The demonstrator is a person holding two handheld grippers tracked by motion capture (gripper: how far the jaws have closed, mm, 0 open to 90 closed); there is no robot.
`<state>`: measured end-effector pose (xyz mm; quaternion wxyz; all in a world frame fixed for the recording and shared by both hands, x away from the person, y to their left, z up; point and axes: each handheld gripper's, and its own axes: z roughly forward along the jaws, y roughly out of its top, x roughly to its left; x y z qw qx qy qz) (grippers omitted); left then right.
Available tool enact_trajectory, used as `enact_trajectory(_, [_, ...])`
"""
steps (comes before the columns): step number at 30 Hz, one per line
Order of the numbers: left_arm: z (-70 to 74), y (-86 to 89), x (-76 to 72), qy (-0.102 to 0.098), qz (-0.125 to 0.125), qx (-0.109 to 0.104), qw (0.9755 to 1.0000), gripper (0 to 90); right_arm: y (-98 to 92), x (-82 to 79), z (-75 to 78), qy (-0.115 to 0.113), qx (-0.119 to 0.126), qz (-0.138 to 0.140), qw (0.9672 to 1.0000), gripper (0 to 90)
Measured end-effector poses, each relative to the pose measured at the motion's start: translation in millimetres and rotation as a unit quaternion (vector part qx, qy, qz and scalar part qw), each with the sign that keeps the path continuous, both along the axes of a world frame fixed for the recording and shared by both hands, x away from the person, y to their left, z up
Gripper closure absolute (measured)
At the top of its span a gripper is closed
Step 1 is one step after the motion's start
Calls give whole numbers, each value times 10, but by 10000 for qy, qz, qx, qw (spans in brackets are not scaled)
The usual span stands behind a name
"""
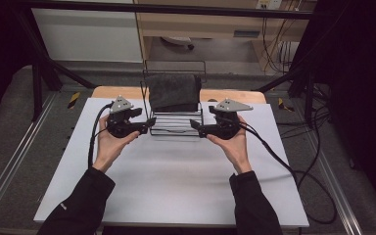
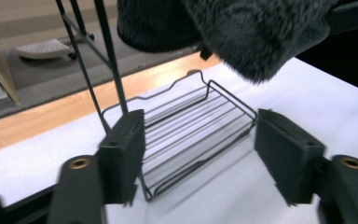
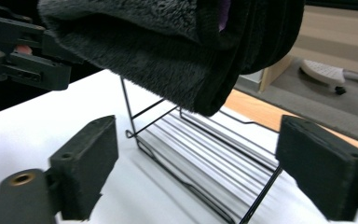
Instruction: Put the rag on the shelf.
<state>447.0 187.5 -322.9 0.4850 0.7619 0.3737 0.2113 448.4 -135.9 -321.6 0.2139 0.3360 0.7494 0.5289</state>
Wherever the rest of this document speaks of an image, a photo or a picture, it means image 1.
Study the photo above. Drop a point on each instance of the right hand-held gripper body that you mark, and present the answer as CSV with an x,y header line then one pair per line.
x,y
225,129

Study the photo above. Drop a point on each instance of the black curtain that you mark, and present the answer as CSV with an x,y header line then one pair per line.
x,y
0,58
362,98

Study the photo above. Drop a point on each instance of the black metal crossbar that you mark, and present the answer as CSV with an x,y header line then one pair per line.
x,y
176,9

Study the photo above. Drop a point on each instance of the white cabinet panel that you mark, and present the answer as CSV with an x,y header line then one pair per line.
x,y
84,36

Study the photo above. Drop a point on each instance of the aluminium rail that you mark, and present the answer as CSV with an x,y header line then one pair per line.
x,y
16,156
336,192

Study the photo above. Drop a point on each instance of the white chair base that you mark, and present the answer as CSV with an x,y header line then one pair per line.
x,y
176,40

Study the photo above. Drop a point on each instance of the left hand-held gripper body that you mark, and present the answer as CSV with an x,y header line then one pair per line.
x,y
120,125

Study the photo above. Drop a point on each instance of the light wooden desk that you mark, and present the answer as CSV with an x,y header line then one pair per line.
x,y
192,24

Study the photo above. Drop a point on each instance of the white power strip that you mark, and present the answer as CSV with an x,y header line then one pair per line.
x,y
269,4

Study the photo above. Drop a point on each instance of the person's right hand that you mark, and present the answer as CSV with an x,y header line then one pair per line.
x,y
236,150

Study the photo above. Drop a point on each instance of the black cloth pouch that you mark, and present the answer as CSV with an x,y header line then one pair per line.
x,y
173,93

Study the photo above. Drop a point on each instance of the black metal stand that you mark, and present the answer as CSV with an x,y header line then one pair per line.
x,y
309,98
37,91

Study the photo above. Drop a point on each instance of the yellow black tape strip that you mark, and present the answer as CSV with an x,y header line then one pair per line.
x,y
73,100
285,105

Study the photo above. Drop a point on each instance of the person's left hand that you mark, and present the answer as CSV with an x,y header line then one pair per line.
x,y
109,147

